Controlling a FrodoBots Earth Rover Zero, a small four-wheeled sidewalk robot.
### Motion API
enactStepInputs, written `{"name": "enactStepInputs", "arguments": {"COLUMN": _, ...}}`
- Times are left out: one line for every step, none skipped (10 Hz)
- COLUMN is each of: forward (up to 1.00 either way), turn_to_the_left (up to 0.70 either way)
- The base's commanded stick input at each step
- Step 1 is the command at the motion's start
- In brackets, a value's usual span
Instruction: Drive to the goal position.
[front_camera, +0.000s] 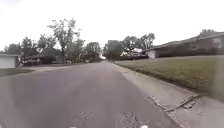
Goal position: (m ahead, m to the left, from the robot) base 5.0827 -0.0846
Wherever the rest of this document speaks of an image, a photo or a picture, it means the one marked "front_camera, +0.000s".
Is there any row of trees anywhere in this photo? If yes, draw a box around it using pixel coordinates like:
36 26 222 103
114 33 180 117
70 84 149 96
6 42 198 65
3 18 157 64

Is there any grey asphalt road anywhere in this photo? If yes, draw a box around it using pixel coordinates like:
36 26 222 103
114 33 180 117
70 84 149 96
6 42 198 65
0 60 181 128

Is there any sloping grass lawn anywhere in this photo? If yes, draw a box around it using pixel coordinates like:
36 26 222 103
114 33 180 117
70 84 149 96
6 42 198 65
114 54 224 102

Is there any white building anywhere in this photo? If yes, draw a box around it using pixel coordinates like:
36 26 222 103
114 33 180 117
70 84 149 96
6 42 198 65
0 51 22 70

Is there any low dark-roofed house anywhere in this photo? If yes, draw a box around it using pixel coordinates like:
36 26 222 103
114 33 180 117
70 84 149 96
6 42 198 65
142 31 224 60

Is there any flat grass patch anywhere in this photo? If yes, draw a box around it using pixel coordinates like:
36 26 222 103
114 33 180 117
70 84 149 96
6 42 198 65
0 67 34 78

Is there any fallen branch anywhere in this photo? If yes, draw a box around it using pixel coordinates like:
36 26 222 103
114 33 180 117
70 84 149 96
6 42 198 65
148 94 201 113

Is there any concrete gutter strip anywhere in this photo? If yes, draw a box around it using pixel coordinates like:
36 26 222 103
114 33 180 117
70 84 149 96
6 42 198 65
111 62 224 128

